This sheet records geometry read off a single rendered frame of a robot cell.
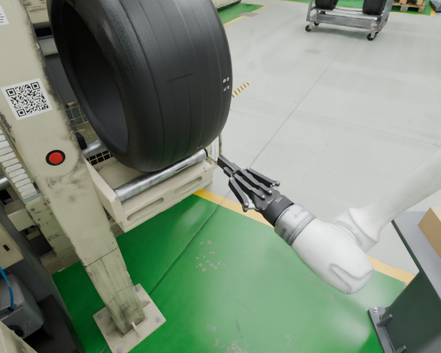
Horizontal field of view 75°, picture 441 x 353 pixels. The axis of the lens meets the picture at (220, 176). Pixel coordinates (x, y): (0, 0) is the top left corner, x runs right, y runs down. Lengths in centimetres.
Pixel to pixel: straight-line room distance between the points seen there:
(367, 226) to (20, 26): 85
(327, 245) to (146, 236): 147
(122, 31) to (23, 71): 23
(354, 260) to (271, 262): 119
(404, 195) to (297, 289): 113
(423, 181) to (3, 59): 86
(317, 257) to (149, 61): 52
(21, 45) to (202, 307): 136
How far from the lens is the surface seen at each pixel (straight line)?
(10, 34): 74
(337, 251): 64
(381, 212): 77
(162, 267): 180
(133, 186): 90
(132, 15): 67
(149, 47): 65
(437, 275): 121
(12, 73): 75
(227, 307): 165
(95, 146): 112
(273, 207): 68
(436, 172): 67
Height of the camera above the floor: 150
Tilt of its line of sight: 41 degrees down
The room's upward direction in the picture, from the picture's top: straight up
